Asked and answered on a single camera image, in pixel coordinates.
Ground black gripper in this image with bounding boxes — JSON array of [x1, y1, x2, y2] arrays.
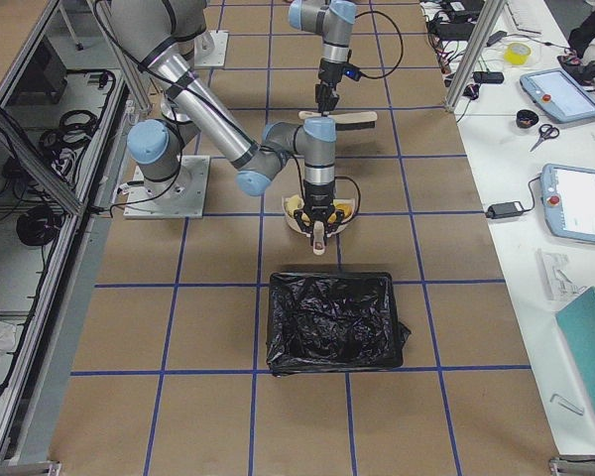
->
[[299, 180, 336, 221], [315, 59, 361, 114]]

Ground yellow trash piece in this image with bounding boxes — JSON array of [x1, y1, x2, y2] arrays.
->
[[284, 194, 303, 218]]

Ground orange trash piece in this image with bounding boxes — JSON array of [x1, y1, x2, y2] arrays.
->
[[334, 200, 354, 219]]

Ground beige plastic dustpan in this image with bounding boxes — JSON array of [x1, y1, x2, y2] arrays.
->
[[282, 196, 359, 256]]

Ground beige hand brush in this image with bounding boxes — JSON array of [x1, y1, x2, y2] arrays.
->
[[298, 111, 378, 135]]

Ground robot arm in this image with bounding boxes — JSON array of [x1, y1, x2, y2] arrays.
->
[[109, 1, 356, 236], [288, 0, 356, 114]]

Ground black-lined right trash bin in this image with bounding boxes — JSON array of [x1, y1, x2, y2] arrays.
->
[[266, 272, 411, 376]]

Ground yellow tape roll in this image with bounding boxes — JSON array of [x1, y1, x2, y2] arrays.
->
[[503, 42, 532, 66]]

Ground black power adapter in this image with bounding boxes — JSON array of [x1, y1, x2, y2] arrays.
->
[[485, 201, 526, 219]]

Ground far blue teach pendant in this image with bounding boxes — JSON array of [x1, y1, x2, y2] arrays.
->
[[520, 68, 595, 123]]

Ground blue teach pendant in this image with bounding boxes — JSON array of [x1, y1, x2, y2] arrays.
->
[[539, 164, 595, 243], [520, 68, 595, 123]]

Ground black scissors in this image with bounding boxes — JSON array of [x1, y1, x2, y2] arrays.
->
[[530, 123, 560, 152]]

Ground near blue teach pendant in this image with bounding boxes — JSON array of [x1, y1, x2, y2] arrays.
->
[[539, 164, 595, 243]]

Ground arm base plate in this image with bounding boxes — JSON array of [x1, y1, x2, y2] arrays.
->
[[123, 155, 210, 219], [194, 30, 229, 68]]

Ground aluminium frame post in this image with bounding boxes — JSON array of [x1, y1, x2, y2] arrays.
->
[[444, 0, 506, 112]]

